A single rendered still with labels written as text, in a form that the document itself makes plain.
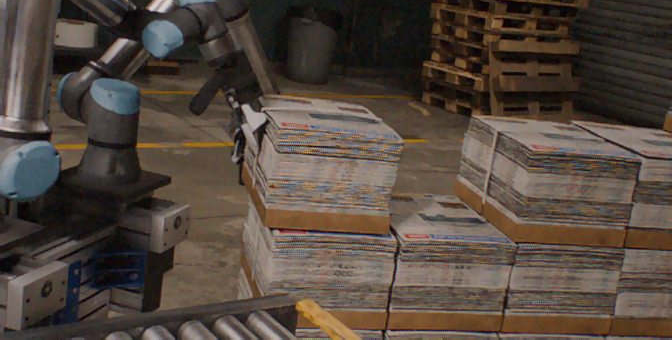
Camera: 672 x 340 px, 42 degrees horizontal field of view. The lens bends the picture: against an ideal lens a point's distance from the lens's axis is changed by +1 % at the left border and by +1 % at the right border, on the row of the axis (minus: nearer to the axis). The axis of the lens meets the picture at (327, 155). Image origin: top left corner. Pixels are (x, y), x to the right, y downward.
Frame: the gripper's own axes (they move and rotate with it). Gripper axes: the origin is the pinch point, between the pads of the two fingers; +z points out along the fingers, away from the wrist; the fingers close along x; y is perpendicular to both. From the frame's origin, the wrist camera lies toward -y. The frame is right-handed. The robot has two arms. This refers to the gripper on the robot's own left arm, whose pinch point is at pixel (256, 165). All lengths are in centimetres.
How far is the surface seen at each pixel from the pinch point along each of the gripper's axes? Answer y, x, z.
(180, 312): -5, -26, 80
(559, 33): 2, 405, -578
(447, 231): -2, 40, 38
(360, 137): 20, 13, 44
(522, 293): -15, 59, 44
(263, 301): -5, -10, 74
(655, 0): 45, 513, -592
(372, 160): 14.9, 16.8, 43.9
